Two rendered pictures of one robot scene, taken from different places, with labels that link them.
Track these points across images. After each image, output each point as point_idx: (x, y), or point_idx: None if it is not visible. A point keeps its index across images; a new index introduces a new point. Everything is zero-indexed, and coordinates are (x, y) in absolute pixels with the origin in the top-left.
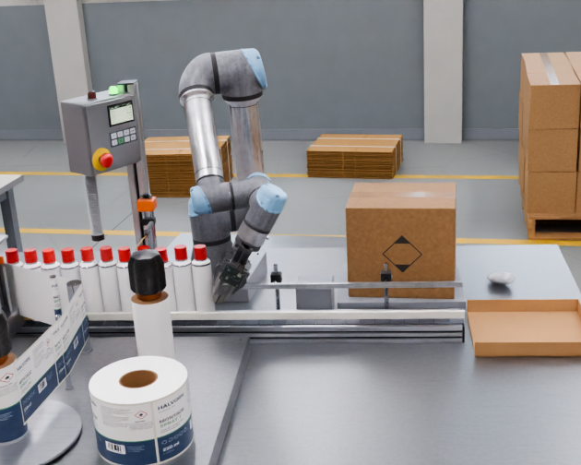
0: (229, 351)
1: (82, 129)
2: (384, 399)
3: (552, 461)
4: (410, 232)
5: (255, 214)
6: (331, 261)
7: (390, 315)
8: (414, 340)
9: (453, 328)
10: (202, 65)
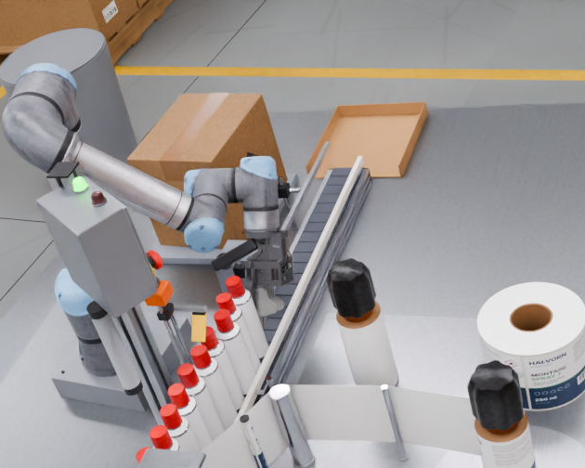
0: None
1: (131, 240)
2: (465, 232)
3: None
4: (250, 142)
5: (271, 191)
6: None
7: (343, 203)
8: (358, 210)
9: (366, 176)
10: (45, 109)
